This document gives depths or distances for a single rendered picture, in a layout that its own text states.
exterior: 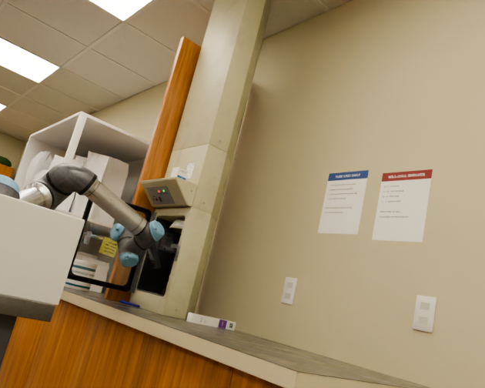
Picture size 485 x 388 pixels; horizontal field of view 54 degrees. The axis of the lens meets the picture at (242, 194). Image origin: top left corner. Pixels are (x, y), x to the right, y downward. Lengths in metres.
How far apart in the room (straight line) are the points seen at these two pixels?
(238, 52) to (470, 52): 1.01
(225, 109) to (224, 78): 0.15
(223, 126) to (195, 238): 0.53
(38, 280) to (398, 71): 1.61
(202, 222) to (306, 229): 0.47
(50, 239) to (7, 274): 0.12
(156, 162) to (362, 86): 1.06
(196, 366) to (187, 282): 0.78
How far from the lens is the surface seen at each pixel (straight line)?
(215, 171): 2.15
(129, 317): 1.64
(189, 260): 2.07
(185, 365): 1.39
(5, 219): 1.25
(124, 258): 1.95
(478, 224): 1.71
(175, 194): 2.09
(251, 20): 2.47
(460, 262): 1.70
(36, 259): 1.27
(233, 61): 2.32
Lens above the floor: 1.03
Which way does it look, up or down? 14 degrees up
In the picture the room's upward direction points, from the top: 14 degrees clockwise
